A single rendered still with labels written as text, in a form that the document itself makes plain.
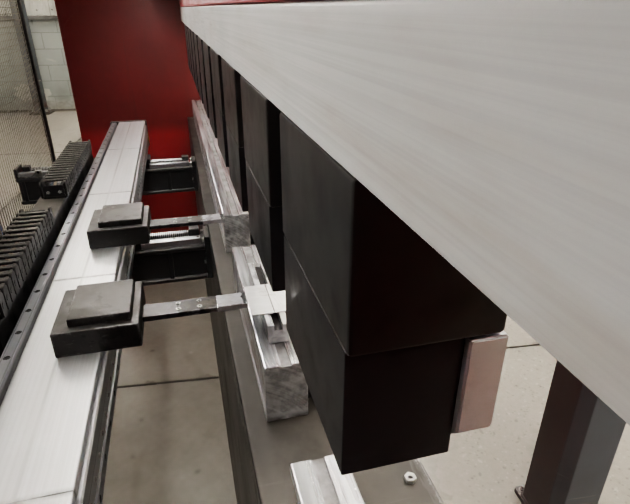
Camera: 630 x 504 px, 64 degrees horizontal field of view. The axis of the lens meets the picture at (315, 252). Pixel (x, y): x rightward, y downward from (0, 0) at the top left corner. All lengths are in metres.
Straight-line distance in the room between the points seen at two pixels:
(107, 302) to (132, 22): 2.20
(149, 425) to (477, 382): 1.86
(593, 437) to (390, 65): 1.47
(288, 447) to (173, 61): 2.36
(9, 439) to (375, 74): 0.57
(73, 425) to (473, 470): 1.50
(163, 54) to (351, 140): 2.65
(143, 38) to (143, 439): 1.86
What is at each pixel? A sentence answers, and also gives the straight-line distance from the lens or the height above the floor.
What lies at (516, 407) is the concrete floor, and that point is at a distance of 2.21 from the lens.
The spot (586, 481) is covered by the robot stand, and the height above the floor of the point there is 0.22.
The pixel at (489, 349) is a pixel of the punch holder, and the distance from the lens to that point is 0.27.
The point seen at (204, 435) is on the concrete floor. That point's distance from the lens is 2.00.
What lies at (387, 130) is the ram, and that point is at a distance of 0.16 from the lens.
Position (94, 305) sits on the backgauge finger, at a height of 1.04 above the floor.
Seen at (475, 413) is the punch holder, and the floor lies 1.20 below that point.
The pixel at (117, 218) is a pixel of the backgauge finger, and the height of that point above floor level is 1.03.
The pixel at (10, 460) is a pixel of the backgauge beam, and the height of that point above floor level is 0.98.
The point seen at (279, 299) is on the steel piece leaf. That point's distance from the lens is 0.77.
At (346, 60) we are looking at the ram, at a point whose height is 1.38.
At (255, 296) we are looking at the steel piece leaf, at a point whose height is 1.00.
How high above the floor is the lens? 1.40
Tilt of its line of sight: 26 degrees down
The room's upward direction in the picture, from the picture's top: straight up
